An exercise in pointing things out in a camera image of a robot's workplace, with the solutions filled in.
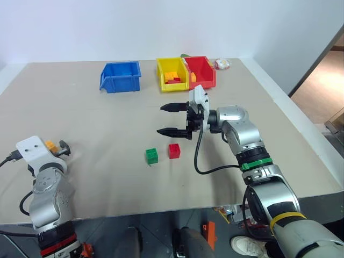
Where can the grey metal cabinet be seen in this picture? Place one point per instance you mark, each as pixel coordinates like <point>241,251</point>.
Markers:
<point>334,122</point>

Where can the orange cube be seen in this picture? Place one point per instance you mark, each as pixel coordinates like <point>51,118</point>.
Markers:
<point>51,146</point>

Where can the clutter under table edge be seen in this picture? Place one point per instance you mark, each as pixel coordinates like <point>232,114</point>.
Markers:
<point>224,212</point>

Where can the yellow plastic bin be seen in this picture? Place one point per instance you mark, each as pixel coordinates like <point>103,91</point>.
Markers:
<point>172,86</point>

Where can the blue plastic bin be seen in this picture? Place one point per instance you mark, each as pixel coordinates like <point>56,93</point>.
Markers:
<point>121,78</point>

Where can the white shoe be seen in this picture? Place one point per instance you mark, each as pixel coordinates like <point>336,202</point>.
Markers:
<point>247,246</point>

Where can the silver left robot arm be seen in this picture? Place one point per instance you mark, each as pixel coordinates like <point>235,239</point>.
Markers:
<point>45,204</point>

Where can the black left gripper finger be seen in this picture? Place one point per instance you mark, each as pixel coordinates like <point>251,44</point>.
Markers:
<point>65,147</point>

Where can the green object behind bins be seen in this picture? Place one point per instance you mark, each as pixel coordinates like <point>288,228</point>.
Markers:
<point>185,55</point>

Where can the round white red object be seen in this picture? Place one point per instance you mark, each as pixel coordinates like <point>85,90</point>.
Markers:
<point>223,64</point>

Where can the green cube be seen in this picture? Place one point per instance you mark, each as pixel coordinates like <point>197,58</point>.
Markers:
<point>151,156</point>

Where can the small orange block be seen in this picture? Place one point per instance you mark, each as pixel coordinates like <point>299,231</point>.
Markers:
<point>193,77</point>

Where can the orange plastic bracket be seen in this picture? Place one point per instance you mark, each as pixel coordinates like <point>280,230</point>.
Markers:
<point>210,236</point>

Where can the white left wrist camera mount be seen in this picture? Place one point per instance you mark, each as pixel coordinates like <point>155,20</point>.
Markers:
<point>32,150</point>

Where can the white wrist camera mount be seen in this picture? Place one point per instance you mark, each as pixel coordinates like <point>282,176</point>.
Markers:
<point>32,150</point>
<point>199,95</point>

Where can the dark rounded shape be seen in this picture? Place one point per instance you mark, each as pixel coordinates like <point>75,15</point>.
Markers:
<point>192,243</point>

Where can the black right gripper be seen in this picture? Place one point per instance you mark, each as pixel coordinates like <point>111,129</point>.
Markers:
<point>194,118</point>

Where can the orange block in bin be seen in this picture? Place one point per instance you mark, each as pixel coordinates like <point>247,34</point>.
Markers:
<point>171,75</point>

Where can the red plastic bin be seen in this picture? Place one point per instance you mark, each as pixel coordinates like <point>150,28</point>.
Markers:
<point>201,72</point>

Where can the red orange floor object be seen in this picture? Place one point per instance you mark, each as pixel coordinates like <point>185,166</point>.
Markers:
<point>87,250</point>

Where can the red block in bin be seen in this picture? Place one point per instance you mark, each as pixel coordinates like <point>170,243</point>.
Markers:
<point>175,80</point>

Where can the red cube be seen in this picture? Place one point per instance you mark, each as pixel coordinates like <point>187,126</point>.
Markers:
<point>174,151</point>

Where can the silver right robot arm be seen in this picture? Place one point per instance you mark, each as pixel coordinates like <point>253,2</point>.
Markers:
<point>242,131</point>

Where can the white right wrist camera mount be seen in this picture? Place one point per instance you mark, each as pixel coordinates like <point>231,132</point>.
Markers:
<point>199,95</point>

